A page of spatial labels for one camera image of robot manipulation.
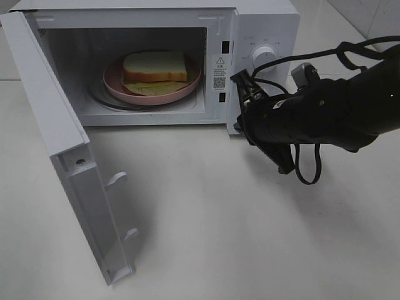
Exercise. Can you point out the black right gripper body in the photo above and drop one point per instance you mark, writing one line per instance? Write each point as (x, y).
(259, 124)

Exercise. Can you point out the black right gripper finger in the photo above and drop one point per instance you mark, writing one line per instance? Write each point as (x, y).
(240, 124)
(247, 87)

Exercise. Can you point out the toast sandwich with cheese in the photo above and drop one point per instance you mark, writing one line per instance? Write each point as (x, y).
(154, 73)

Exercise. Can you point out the pink round plate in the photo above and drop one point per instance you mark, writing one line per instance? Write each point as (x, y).
(187, 87)

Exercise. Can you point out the white microwave door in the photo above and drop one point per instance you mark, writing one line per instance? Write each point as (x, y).
(69, 148)

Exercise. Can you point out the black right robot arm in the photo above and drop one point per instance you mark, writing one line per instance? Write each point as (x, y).
(348, 113)

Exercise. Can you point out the white warning label sticker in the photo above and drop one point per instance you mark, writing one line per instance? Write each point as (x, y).
(219, 72)

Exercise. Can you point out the white upper microwave knob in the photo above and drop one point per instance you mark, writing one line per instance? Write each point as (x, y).
(263, 54)

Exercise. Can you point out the white microwave oven body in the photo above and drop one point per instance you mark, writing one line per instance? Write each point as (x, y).
(82, 38)

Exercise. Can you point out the glass microwave turntable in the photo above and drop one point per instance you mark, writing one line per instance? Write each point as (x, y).
(98, 92)

